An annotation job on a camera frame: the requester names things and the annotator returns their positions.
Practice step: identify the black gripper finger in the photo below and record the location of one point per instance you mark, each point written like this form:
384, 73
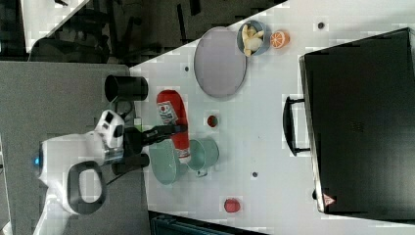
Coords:
161, 132

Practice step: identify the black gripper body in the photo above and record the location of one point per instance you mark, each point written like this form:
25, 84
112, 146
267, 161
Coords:
132, 141

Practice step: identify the red ketchup bottle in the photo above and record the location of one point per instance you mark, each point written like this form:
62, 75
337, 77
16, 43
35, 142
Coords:
172, 111

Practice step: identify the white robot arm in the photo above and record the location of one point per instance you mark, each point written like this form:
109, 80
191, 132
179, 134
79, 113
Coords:
71, 167

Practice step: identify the black cylinder cup lower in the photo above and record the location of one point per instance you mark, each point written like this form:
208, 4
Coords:
130, 163

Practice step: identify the black cylinder cup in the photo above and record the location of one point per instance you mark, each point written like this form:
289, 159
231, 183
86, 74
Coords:
131, 88
130, 163

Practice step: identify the black cylinder cup upper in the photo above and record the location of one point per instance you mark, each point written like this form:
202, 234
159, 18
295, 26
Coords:
131, 88

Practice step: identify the green metal cup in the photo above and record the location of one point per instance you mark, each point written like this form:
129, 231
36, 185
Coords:
204, 154

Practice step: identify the small red toy fruit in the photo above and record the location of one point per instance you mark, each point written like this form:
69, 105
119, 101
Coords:
212, 121

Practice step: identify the grey round plate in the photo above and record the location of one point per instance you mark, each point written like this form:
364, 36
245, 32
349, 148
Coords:
219, 65

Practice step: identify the red strawberry toy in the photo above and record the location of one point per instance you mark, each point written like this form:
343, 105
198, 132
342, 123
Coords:
232, 205

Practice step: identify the yellow toy in bowl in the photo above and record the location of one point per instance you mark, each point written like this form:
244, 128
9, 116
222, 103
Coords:
252, 39

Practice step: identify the blue bowl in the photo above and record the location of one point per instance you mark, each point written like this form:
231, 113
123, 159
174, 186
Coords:
265, 39

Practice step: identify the orange slice toy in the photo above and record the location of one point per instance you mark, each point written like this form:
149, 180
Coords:
280, 39

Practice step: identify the black case with handle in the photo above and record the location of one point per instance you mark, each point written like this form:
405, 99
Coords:
359, 107

